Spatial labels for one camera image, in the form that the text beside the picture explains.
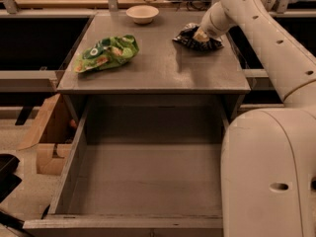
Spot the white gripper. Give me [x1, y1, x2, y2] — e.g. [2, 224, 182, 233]
[193, 2, 230, 42]

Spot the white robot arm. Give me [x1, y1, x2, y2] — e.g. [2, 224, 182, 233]
[200, 0, 316, 237]

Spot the grey cabinet with top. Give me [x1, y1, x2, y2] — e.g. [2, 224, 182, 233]
[56, 10, 252, 126]

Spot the green chip bag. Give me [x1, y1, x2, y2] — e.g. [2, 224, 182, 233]
[73, 35, 139, 73]

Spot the open grey top drawer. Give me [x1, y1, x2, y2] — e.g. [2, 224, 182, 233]
[24, 96, 224, 237]

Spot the white bowl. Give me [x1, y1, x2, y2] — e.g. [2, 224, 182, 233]
[126, 5, 159, 25]

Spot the cardboard box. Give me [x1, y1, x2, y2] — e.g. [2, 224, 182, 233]
[18, 94, 77, 176]

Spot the black object at left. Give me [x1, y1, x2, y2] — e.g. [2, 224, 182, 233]
[0, 154, 34, 237]

